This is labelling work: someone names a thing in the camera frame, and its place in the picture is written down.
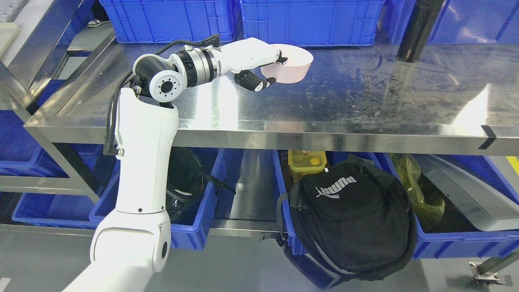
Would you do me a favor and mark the olive green plastic bag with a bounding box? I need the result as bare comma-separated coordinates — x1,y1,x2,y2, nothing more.
389,153,445,230

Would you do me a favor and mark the blue crate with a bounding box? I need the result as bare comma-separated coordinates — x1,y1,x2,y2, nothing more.
101,0,241,44
240,0,385,47
382,0,519,45

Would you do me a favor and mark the blue crate top middle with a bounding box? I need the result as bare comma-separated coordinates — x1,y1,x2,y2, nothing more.
240,0,385,47

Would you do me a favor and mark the blue bin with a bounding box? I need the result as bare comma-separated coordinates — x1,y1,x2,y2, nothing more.
88,148,232,251
272,150,392,289
0,79,103,178
375,152,519,260

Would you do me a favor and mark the black helmet with visor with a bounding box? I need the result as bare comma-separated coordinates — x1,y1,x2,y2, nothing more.
165,147,236,224

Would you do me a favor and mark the yellow plastic container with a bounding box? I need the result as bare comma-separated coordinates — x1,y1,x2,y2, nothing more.
288,150,327,183

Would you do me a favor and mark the blue bin lower left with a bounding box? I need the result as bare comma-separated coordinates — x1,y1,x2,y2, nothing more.
88,148,232,251

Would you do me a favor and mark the blue bin lower right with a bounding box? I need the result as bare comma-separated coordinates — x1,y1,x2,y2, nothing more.
375,152,519,260

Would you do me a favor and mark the blue crate top left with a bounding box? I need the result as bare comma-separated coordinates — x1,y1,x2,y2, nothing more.
101,0,241,44

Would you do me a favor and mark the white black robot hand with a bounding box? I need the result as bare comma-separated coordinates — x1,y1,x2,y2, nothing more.
208,38,288,92

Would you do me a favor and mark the steel table frame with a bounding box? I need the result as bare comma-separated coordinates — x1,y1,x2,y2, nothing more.
0,0,519,286

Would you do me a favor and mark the blue bin far left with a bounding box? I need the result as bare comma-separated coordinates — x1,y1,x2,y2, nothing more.
0,79,103,178

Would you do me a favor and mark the blue crate top right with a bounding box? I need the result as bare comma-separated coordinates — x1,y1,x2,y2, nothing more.
382,0,519,45

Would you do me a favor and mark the black thermos bottle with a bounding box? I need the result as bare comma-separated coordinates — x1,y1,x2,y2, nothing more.
397,0,443,62

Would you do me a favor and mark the black puma backpack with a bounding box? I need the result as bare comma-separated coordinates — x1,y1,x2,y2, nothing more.
276,159,418,282

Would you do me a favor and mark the pink ikea bowl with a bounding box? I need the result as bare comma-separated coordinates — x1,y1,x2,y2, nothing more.
261,44,314,84

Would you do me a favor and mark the blue bin lower middle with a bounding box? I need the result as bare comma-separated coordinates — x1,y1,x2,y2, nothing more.
272,150,392,289

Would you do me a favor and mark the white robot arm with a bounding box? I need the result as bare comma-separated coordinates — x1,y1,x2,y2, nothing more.
64,43,222,292

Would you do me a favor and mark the grey flat panel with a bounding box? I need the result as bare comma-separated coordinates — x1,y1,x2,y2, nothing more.
414,155,519,232

